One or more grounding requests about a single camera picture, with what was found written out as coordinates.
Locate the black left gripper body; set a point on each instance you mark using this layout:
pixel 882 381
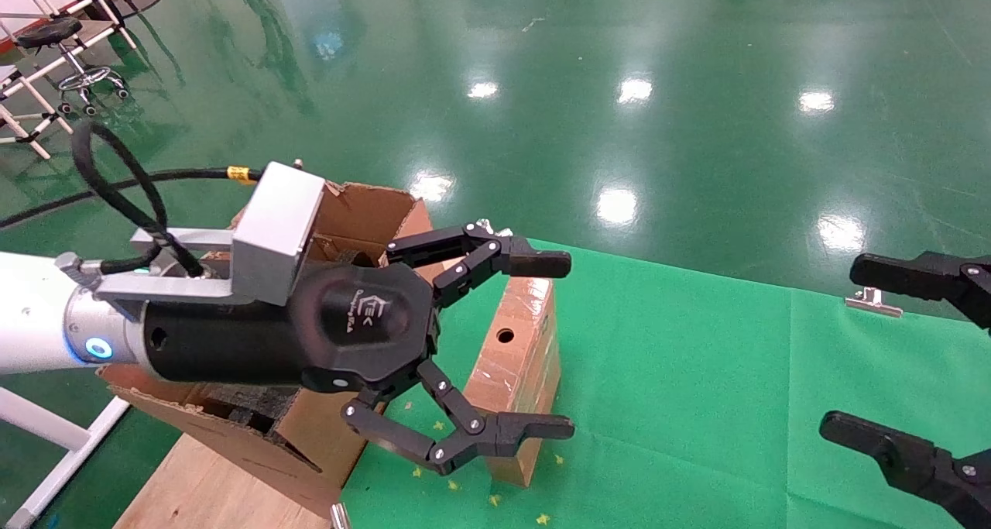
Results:
pixel 356 328

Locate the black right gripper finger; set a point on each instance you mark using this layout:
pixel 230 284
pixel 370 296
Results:
pixel 921 275
pixel 921 467

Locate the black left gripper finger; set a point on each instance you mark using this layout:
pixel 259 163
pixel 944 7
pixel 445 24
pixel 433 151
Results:
pixel 511 430
pixel 534 262

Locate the small taped cardboard box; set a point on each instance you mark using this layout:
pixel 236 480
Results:
pixel 526 343

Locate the large open brown carton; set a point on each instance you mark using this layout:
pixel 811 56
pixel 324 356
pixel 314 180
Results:
pixel 364 211

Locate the black foam insert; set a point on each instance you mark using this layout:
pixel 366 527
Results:
pixel 352 255
pixel 248 405

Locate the green cloth mat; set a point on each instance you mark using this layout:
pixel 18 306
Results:
pixel 697 374

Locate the black wheeled stool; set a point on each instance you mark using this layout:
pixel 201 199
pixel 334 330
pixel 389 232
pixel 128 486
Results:
pixel 48 32

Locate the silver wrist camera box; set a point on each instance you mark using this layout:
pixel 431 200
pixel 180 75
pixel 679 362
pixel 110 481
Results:
pixel 271 227

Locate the white table leg frame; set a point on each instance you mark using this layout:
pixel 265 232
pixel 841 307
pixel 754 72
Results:
pixel 39 420

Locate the white pipe frame rack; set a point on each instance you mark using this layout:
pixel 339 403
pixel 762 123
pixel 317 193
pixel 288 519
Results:
pixel 35 87

